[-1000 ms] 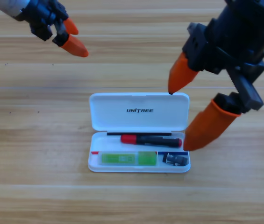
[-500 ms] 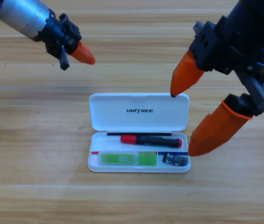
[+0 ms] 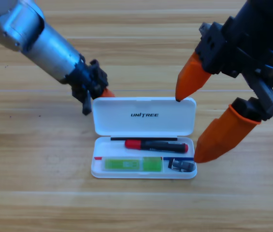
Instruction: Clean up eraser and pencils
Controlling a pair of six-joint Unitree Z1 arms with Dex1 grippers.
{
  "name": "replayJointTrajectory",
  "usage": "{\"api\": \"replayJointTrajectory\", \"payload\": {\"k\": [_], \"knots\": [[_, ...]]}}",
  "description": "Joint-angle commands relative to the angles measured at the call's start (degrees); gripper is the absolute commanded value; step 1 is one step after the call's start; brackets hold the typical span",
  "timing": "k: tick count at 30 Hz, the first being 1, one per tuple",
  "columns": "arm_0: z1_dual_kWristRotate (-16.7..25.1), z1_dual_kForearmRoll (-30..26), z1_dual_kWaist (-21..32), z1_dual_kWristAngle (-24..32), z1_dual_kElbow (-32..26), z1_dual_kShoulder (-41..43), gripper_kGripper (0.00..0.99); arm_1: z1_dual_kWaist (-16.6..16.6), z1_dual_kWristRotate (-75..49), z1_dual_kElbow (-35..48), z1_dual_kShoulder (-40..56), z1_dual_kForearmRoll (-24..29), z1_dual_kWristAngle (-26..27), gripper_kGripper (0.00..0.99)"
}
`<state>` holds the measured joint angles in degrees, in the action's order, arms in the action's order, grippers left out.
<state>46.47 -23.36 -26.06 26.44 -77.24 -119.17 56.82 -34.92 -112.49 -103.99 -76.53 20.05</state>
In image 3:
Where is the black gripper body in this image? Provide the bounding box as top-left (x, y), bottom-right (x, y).
top-left (195, 0), bottom-right (273, 121)
top-left (65, 55), bottom-right (110, 116)

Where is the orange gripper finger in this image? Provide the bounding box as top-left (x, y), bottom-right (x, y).
top-left (175, 50), bottom-right (212, 102)
top-left (193, 96), bottom-right (263, 164)
top-left (99, 87), bottom-right (116, 99)

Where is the small dark USB drive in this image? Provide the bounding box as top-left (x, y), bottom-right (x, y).
top-left (168, 158), bottom-right (197, 173)

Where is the red and black marker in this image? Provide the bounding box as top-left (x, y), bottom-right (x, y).
top-left (124, 139), bottom-right (189, 154)

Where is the white Unitree pencil case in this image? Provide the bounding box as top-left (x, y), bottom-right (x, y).
top-left (90, 96), bottom-right (197, 179)

